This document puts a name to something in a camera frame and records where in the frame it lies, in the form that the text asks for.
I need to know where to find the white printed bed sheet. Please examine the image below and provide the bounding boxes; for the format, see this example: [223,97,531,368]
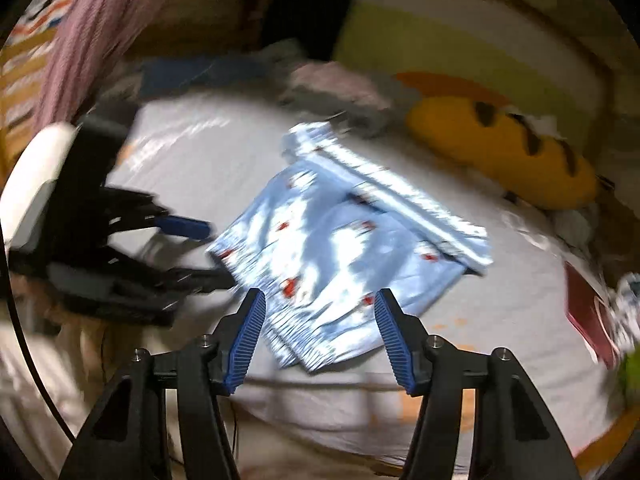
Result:
[0,85,640,472]

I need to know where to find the dark red flat object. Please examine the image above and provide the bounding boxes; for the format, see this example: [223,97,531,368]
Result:
[562,260,622,372]

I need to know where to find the yellow plush pillow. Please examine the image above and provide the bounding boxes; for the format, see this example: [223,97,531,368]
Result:
[404,95,601,211]

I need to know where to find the pink printed garment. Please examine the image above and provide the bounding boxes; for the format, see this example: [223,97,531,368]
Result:
[289,62,382,107]

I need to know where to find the dark blue garment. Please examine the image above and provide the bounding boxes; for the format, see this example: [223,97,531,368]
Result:
[139,55,282,100]

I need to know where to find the grey folded clothes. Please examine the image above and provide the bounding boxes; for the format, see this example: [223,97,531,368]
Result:
[277,72,417,140]

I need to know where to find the light blue satin printed pants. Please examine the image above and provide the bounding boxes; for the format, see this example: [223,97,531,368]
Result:
[207,122,493,373]

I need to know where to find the green striped cushion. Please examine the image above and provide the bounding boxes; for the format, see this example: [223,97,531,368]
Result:
[332,0,617,161]

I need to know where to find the black cable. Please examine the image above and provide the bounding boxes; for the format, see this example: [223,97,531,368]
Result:
[0,225,77,447]

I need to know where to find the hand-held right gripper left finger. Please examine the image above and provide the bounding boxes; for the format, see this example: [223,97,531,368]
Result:
[60,287,267,480]

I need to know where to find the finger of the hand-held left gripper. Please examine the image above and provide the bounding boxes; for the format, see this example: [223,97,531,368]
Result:
[110,187,212,242]
[115,262,239,297]

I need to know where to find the pink curtain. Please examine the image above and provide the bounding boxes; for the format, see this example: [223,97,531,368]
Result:
[32,0,172,132]

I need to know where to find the grey fluffy cloth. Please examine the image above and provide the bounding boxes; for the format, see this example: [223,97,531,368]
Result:
[550,207,593,248]

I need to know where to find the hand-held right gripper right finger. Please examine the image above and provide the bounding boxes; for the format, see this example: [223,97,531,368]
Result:
[373,287,582,480]

